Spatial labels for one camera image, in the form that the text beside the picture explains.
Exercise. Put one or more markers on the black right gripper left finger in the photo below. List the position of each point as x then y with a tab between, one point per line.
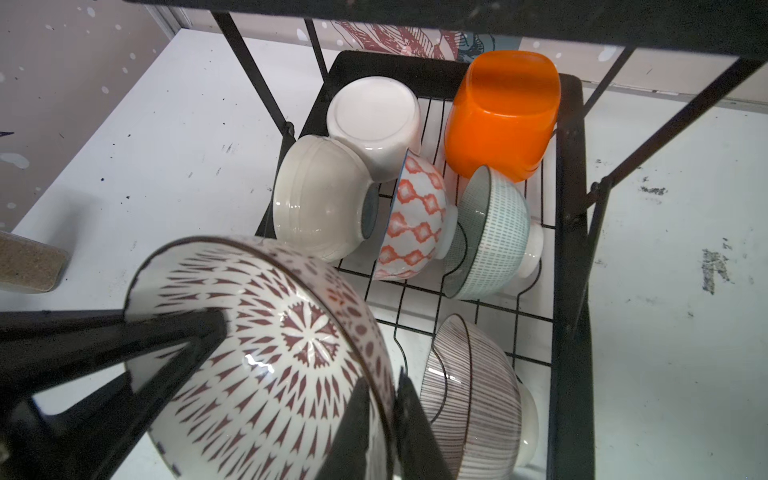
347	456

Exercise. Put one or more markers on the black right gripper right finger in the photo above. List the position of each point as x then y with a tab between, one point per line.
418	452

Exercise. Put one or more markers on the striped patterned bowl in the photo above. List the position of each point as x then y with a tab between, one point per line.
484	420

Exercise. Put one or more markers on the white bowl with brown pattern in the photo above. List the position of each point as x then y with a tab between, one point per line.
269	401

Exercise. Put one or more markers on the light green glazed bowl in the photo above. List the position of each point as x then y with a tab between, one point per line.
496	242

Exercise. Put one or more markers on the blue patterned bowl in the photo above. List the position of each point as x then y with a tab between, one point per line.
421	224

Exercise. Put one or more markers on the white ceramic bowl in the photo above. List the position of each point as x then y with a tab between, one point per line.
380	119

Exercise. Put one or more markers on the orange glass bowl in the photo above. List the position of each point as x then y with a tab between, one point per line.
503	114

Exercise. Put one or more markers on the small jar with brown contents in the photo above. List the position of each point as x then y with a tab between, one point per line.
28	266

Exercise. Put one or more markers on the black wire dish rack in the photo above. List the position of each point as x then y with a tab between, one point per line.
435	83

